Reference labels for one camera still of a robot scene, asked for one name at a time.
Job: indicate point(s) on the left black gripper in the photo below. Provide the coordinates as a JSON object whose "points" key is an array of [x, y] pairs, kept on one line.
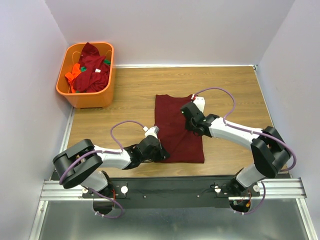
{"points": [[162, 155]]}

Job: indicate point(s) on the orange shirt in bin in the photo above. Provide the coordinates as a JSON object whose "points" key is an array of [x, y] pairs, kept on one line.
{"points": [[71, 76]]}

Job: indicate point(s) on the green shirt in bin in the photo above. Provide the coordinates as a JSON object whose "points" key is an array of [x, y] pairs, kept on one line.
{"points": [[83, 68]]}

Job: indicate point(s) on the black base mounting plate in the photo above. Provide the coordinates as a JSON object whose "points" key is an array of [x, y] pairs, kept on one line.
{"points": [[177, 192]]}

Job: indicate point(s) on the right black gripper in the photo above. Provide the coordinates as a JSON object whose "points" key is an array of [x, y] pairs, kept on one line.
{"points": [[187, 125]]}

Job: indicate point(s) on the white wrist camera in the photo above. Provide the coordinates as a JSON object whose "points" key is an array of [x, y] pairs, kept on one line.
{"points": [[199, 102], [152, 131]]}

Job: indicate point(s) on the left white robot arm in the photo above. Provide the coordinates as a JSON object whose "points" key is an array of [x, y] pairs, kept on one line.
{"points": [[78, 165]]}

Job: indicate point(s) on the aluminium extrusion rail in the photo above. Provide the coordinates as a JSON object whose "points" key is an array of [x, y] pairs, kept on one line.
{"points": [[281, 188]]}

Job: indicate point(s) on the dark red shirt in bin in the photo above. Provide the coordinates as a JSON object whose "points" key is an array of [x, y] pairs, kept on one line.
{"points": [[96, 76]]}

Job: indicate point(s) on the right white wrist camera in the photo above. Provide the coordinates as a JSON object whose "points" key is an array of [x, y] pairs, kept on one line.
{"points": [[199, 102]]}

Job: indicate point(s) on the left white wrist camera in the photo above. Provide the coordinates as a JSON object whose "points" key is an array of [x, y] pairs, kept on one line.
{"points": [[152, 131]]}

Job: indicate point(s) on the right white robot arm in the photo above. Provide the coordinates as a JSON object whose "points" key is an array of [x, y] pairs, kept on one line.
{"points": [[269, 151]]}

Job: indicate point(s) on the maroon t shirt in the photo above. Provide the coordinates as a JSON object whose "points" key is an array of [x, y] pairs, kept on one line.
{"points": [[182, 145]]}

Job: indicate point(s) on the orange plastic bin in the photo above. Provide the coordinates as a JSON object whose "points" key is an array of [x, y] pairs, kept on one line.
{"points": [[100, 99]]}

